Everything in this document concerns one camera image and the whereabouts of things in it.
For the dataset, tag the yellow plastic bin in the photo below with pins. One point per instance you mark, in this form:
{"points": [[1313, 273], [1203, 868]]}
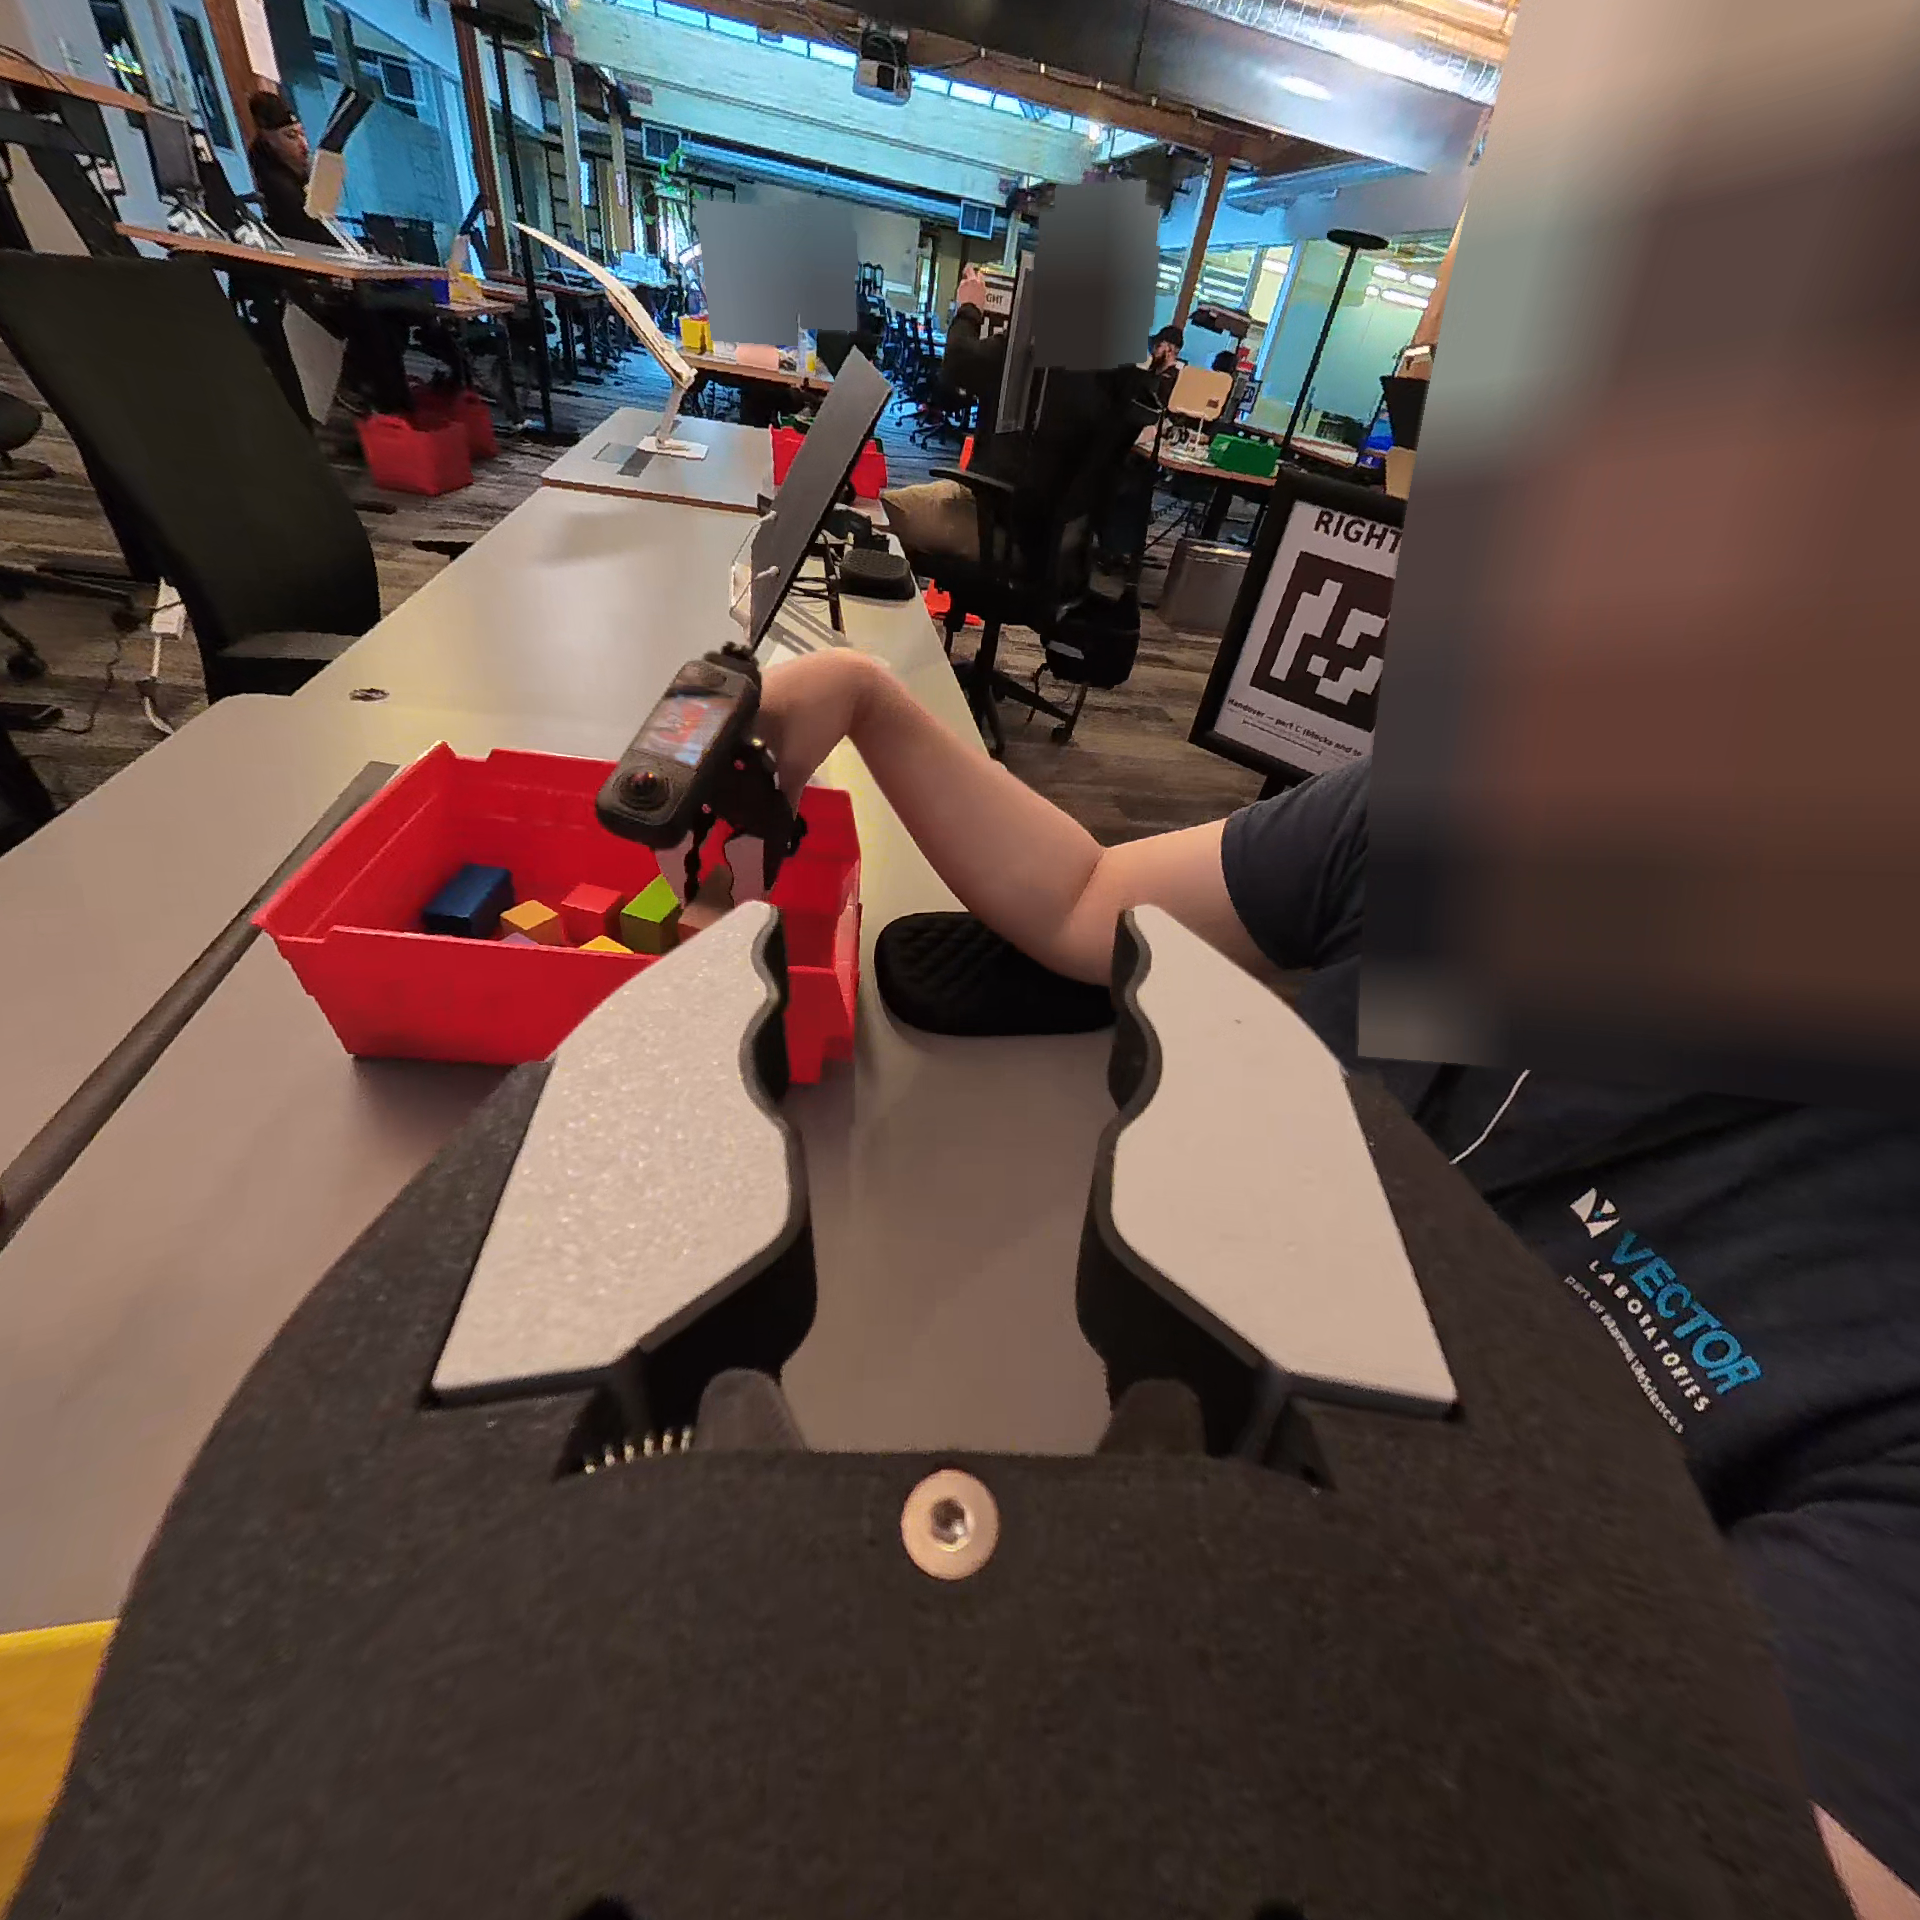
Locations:
{"points": [[38, 1726]]}

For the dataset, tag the red plastic bin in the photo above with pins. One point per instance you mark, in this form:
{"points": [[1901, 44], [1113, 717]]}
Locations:
{"points": [[452, 991], [788, 450]]}

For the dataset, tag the green storage box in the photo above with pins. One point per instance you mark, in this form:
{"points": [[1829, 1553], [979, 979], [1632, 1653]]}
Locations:
{"points": [[1243, 455]]}

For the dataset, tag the red wooden cube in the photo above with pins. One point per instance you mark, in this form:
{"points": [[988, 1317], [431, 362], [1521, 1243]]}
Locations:
{"points": [[592, 908]]}

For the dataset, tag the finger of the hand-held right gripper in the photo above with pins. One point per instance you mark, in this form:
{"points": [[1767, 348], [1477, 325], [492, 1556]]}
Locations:
{"points": [[746, 871], [677, 871]]}

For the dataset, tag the white stand with dark board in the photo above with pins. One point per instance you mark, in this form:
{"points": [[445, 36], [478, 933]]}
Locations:
{"points": [[819, 480]]}

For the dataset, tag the red storage box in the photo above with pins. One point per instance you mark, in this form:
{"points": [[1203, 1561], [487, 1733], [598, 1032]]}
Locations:
{"points": [[413, 458]]}

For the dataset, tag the person's right forearm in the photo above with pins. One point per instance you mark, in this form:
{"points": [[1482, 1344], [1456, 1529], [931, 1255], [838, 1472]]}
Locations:
{"points": [[1021, 842]]}

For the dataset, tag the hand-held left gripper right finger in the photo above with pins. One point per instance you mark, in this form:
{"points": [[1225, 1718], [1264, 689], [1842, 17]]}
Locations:
{"points": [[1275, 1215]]}

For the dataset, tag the person's right hand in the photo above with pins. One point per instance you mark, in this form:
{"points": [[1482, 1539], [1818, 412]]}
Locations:
{"points": [[825, 712]]}

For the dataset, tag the green rectangular wooden block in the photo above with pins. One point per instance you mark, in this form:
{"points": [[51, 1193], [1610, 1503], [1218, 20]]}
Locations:
{"points": [[653, 908]]}

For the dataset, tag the black tripod pole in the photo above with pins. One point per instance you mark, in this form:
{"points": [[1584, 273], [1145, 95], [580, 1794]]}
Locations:
{"points": [[517, 225]]}

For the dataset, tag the ceiling projector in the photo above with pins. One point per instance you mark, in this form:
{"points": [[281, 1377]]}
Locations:
{"points": [[883, 75]]}

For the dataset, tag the white tilted sheet stand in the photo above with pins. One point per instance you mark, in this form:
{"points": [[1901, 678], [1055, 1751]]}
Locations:
{"points": [[677, 443]]}

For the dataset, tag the white power strip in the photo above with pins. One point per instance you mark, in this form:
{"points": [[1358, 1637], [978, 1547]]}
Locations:
{"points": [[166, 608]]}

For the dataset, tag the blue rectangular wooden block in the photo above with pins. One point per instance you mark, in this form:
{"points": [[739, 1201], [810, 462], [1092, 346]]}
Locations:
{"points": [[464, 896]]}

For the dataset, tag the black office chair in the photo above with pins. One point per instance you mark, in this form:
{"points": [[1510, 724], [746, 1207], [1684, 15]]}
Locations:
{"points": [[1050, 494], [196, 450]]}

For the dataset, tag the black round device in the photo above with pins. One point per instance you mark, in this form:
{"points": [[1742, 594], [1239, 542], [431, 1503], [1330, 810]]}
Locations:
{"points": [[878, 574]]}

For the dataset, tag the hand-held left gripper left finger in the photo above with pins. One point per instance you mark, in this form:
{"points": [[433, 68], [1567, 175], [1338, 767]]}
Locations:
{"points": [[630, 1200]]}

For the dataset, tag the black foam pad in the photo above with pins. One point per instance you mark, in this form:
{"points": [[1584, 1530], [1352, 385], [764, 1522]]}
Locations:
{"points": [[975, 974]]}

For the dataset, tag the grey storage box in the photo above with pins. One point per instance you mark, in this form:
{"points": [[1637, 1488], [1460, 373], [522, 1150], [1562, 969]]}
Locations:
{"points": [[1210, 586]]}

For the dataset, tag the grey board on pole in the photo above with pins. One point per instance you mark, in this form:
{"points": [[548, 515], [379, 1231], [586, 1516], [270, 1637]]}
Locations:
{"points": [[1018, 362]]}

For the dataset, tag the framed tag sign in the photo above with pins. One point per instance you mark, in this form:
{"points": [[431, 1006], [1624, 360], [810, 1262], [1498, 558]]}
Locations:
{"points": [[1306, 631]]}

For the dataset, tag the black floor lamp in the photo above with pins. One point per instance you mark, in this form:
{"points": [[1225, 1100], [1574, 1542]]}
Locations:
{"points": [[1358, 237]]}

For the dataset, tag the orange traffic cone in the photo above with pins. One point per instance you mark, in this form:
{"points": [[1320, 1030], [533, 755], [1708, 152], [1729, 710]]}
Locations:
{"points": [[942, 602]]}

